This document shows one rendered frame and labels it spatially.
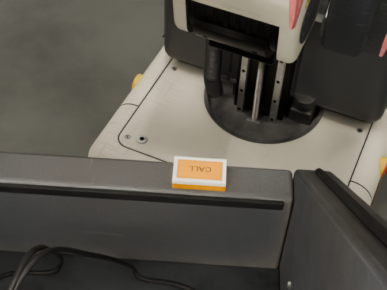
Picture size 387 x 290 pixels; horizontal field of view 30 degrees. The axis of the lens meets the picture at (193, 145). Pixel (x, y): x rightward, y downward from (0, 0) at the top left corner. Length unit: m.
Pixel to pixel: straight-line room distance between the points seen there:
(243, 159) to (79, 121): 0.62
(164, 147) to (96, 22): 0.84
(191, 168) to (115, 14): 1.72
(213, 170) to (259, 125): 0.99
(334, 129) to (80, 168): 1.04
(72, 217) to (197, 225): 0.12
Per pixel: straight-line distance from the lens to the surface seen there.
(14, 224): 0.75
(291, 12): 0.77
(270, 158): 1.59
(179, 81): 1.73
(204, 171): 0.67
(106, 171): 0.69
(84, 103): 2.08
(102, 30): 2.31
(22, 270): 0.55
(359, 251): 0.41
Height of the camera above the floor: 1.49
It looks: 49 degrees down
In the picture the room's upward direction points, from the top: 3 degrees clockwise
